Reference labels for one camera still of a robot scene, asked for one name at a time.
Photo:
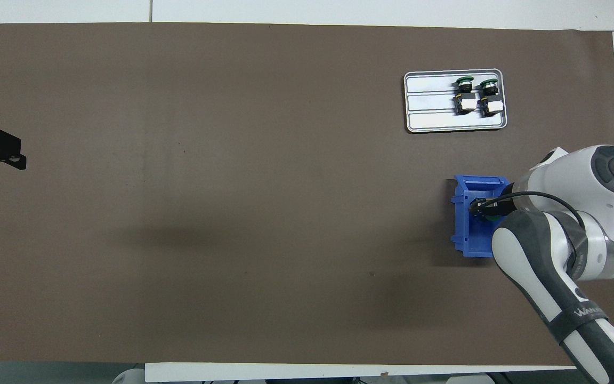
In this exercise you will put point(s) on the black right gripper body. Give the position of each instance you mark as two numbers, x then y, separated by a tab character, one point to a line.
501	209

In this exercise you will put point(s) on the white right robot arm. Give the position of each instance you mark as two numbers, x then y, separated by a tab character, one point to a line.
595	213

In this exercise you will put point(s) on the blue plastic bin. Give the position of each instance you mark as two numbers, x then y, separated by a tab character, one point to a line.
472	234

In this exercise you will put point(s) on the grey metal tray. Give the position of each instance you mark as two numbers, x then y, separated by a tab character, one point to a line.
429	104

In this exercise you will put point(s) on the brown table mat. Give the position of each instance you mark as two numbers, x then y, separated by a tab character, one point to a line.
179	160

